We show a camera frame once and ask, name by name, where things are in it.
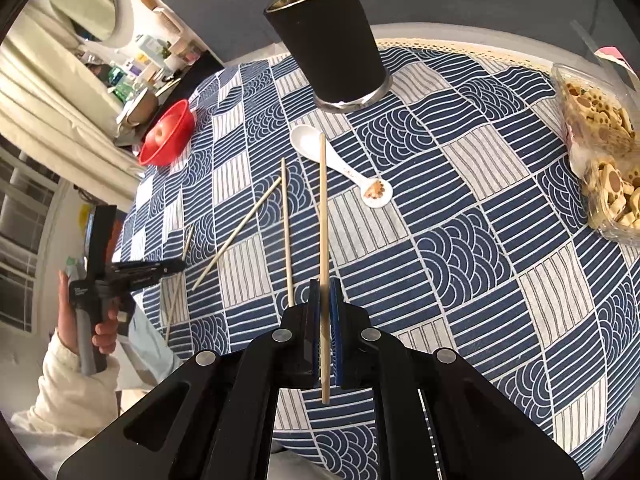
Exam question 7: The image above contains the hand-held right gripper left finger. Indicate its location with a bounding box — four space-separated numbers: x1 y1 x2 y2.
56 279 323 480

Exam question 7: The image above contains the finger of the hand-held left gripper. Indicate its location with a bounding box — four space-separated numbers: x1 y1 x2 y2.
111 259 187 277
119 272 169 291

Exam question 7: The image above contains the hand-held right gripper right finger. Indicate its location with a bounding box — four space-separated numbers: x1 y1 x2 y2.
329 277 585 480

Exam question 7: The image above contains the white paw-handle ceramic spoon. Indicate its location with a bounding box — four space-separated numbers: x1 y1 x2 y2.
290 125 392 208

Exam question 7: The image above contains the black utensil holder cup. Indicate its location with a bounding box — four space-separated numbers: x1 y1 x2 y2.
263 0 391 113

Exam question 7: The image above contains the person's left forearm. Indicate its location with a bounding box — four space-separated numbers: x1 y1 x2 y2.
10 332 122 441

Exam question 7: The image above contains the person's left hand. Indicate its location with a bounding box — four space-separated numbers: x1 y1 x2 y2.
57 270 121 357

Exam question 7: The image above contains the red plastic bowl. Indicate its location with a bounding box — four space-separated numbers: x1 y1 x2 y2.
138 99 197 167

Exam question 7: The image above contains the blue patterned tablecloth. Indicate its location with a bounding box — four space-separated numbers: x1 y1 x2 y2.
112 45 640 480

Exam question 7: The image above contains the beige ceramic bowl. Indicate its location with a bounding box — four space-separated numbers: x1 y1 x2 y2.
122 89 160 128

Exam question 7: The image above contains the cream curtain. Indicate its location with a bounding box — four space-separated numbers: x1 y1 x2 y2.
0 0 146 191

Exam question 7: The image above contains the round white-framed mirror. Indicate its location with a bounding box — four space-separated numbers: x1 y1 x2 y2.
60 0 137 50

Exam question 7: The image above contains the clear plastic cookie box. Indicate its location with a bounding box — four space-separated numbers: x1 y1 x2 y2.
551 20 640 246

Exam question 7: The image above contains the white window frame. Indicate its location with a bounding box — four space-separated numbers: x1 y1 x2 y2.
0 145 72 332

